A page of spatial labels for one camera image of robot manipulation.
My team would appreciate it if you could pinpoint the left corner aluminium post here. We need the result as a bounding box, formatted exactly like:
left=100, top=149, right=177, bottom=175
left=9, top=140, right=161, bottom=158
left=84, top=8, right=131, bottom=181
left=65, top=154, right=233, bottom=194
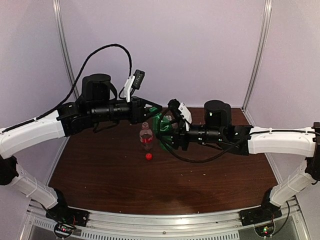
left=52, top=0, right=75, bottom=87

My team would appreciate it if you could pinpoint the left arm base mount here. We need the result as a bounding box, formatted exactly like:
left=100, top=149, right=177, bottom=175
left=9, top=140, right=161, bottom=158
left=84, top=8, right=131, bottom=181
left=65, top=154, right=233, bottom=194
left=44, top=188, right=89, bottom=227

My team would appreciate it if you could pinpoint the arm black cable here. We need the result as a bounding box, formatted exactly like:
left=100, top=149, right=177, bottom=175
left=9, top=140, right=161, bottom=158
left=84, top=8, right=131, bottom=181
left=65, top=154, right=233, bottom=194
left=0, top=43, right=133, bottom=132
left=158, top=109, right=251, bottom=163

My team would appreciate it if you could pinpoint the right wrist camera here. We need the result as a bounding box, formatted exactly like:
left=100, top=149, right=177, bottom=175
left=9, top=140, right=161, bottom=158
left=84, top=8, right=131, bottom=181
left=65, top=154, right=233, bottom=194
left=168, top=99, right=193, bottom=132

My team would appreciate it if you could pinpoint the aluminium front rail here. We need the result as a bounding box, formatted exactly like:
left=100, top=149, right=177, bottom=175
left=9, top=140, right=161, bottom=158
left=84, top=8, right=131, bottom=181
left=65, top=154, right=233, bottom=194
left=23, top=194, right=308, bottom=240

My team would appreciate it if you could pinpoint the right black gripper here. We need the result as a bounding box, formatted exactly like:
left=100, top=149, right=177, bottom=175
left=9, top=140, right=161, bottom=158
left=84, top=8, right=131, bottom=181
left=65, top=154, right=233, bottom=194
left=156, top=117, right=224, bottom=151

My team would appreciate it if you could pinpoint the green bottle cap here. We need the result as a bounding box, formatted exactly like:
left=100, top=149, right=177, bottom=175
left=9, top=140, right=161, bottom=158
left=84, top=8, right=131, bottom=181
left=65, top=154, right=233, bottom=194
left=149, top=106, right=162, bottom=116

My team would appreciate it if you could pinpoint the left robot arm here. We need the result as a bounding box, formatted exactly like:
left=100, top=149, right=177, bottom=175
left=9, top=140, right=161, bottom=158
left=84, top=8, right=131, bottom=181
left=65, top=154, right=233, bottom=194
left=0, top=70, right=162, bottom=222

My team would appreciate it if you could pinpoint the red bottle cap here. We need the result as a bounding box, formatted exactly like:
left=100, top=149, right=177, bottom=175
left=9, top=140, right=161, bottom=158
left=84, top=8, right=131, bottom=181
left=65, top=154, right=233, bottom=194
left=145, top=153, right=153, bottom=161

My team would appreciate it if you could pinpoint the clear wide plastic bottle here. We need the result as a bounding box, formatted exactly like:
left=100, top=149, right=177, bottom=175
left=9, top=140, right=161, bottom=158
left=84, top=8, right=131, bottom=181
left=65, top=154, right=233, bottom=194
left=163, top=114, right=176, bottom=126

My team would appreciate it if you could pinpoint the circuit board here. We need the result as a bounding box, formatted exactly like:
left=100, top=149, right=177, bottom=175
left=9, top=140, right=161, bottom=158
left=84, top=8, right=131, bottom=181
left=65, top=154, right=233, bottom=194
left=254, top=223, right=275, bottom=238
left=53, top=222, right=76, bottom=239

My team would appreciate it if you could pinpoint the right corner aluminium post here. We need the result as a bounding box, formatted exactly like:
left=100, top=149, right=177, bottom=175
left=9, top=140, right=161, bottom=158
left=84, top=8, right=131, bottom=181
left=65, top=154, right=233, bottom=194
left=242, top=0, right=273, bottom=112

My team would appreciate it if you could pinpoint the left circuit board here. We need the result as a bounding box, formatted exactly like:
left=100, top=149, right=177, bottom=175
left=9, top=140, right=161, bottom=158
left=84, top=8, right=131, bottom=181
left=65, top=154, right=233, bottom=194
left=53, top=222, right=76, bottom=239

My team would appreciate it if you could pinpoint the corner aluminium post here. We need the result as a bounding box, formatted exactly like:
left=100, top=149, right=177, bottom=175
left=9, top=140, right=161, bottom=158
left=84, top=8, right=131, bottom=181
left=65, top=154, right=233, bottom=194
left=242, top=0, right=273, bottom=112
left=52, top=0, right=75, bottom=87

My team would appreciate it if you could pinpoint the green plastic bottle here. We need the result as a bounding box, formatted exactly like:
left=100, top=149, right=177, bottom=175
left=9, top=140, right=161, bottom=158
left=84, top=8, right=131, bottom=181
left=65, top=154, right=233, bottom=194
left=152, top=110, right=178, bottom=152

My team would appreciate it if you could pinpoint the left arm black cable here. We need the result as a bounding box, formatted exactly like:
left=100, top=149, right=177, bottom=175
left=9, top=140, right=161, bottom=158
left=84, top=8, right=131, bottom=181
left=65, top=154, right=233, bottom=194
left=0, top=43, right=133, bottom=132

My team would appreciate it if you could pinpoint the red label cola bottle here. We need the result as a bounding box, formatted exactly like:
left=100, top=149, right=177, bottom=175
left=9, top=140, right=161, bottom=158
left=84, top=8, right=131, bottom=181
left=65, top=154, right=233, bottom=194
left=139, top=122, right=154, bottom=152

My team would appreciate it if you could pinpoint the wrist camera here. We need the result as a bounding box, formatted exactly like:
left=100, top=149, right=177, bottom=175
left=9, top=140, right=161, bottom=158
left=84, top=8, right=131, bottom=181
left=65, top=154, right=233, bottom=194
left=168, top=99, right=193, bottom=132
left=118, top=69, right=146, bottom=103

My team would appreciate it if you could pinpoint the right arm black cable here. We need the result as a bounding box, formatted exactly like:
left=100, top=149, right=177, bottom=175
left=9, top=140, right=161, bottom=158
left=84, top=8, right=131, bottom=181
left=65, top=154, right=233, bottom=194
left=158, top=109, right=251, bottom=163

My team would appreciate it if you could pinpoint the right circuit board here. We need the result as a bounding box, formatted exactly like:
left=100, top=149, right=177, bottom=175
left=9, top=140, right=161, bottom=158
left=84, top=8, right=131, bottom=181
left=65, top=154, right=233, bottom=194
left=254, top=223, right=275, bottom=238

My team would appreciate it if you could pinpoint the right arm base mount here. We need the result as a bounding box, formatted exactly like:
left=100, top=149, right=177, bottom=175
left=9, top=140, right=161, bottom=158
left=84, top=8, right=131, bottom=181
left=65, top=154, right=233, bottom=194
left=239, top=188, right=282, bottom=226

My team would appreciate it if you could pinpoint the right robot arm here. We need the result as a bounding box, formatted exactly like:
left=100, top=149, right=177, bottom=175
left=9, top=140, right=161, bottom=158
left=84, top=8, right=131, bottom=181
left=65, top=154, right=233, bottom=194
left=156, top=99, right=320, bottom=221

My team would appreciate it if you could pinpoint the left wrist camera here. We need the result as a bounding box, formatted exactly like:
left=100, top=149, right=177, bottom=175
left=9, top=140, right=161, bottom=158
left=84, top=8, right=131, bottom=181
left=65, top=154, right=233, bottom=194
left=118, top=69, right=146, bottom=103

